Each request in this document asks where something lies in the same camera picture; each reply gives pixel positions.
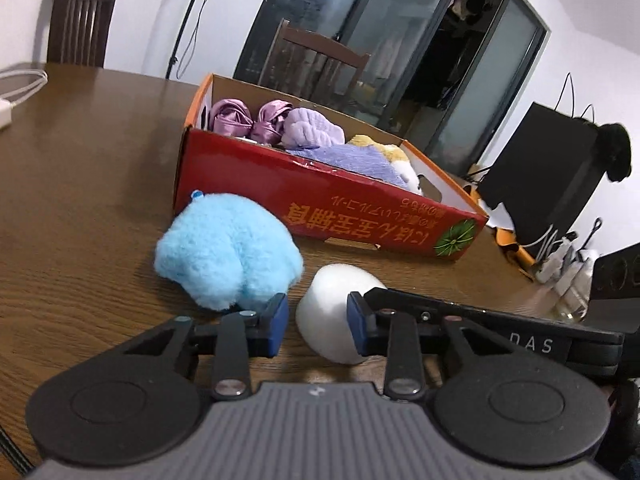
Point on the glass sliding door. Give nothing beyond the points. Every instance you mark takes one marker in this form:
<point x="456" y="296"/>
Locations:
<point x="390" y="25"/>

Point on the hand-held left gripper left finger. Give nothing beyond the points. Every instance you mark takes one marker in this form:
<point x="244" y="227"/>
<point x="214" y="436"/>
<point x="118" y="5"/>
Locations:
<point x="277" y="325"/>

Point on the purple knit pouch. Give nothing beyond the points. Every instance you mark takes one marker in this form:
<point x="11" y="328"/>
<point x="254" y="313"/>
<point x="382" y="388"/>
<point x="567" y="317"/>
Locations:
<point x="350" y="160"/>

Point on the white charger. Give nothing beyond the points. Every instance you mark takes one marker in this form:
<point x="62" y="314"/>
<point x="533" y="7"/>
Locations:
<point x="4" y="115"/>

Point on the pink satin scrunchie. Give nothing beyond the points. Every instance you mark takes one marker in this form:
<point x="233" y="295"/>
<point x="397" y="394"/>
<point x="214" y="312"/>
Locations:
<point x="235" y="116"/>

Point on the yellow and white plush toy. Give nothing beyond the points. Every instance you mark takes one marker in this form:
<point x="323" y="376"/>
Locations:
<point x="395" y="157"/>

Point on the white foam block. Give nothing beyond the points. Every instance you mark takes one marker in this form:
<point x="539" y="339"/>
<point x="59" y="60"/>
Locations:
<point x="325" y="310"/>

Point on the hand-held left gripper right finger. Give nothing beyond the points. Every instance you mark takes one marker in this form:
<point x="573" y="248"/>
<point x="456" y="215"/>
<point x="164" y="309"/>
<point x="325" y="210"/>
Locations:
<point x="356" y="327"/>

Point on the red cardboard box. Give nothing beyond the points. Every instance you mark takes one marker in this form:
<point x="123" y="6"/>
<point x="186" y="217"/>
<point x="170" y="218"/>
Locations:
<point x="350" y="215"/>

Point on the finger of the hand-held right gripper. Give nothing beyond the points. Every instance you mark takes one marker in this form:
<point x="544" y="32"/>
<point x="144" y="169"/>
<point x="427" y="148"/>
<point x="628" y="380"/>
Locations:
<point x="440" y="307"/>

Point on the light blue plush toy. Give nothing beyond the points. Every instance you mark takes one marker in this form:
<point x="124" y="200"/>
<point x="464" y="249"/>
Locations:
<point x="225" y="250"/>

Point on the white spray bottle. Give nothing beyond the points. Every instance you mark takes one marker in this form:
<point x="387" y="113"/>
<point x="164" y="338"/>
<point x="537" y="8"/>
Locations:
<point x="552" y="265"/>

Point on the black cloth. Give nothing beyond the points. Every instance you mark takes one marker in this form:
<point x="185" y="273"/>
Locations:
<point x="616" y="152"/>

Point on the studio light on stand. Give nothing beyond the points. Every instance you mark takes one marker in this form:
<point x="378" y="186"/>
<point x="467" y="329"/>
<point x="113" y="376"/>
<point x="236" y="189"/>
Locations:
<point x="192" y="20"/>

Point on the dark wooden chair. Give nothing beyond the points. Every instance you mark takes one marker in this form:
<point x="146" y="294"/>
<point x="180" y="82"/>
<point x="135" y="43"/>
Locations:
<point x="80" y="15"/>
<point x="320" y="60"/>

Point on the glass cup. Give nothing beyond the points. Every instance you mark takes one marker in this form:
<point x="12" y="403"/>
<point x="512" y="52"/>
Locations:
<point x="572" y="302"/>

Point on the lavender knit cloth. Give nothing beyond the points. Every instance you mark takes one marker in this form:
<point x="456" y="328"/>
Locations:
<point x="312" y="127"/>

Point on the white tissue pack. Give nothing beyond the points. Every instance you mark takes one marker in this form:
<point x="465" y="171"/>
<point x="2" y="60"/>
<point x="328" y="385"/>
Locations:
<point x="586" y="262"/>

